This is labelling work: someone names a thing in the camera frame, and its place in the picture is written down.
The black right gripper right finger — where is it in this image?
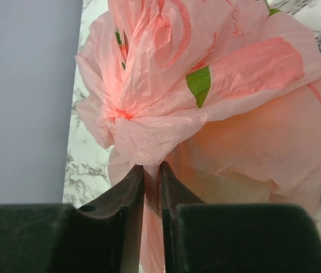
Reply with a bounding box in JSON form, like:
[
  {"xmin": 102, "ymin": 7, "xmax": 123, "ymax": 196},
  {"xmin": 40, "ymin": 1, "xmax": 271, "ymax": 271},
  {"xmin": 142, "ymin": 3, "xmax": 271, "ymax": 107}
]
[{"xmin": 159, "ymin": 162, "xmax": 321, "ymax": 273}]

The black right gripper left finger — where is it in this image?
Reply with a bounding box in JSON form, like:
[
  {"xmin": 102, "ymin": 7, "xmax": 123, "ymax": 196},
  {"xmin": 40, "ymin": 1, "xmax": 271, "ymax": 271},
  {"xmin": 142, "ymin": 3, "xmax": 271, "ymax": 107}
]
[{"xmin": 0, "ymin": 166, "xmax": 145, "ymax": 272}]

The pink plastic bag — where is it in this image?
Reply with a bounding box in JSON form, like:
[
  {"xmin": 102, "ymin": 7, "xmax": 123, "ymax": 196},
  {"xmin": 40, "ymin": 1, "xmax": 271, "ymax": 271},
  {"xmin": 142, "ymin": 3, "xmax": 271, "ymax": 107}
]
[{"xmin": 76, "ymin": 1, "xmax": 321, "ymax": 272}]

